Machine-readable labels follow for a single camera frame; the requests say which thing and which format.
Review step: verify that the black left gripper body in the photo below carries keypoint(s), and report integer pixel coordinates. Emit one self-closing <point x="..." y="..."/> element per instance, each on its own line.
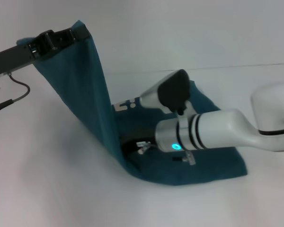
<point x="16" y="56"/>

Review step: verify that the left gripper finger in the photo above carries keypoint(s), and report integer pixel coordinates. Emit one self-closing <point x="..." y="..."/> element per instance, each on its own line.
<point x="71" y="35"/>

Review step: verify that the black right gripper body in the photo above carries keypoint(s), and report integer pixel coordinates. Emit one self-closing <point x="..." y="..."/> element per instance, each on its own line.
<point x="137" y="142"/>

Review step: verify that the teal blue shirt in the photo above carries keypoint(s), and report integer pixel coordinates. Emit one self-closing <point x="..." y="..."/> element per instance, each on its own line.
<point x="85" y="94"/>

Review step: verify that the silver black wrist camera box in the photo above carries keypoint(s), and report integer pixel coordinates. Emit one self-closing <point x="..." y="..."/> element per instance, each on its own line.
<point x="170" y="92"/>

